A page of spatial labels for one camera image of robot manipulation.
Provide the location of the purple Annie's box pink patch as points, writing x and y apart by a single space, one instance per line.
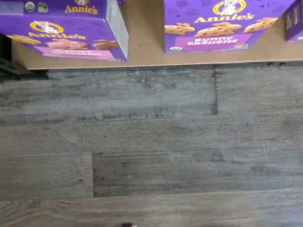
71 33

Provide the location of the tan particle board shelf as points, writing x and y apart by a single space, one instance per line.
146 35

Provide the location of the purple Annie's box violet patch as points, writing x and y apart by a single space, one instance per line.
213 42

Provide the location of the purple Annie's snack box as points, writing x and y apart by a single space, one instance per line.
120 2

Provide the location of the purple Annie's hidden veggie box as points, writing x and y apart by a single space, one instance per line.
294 28

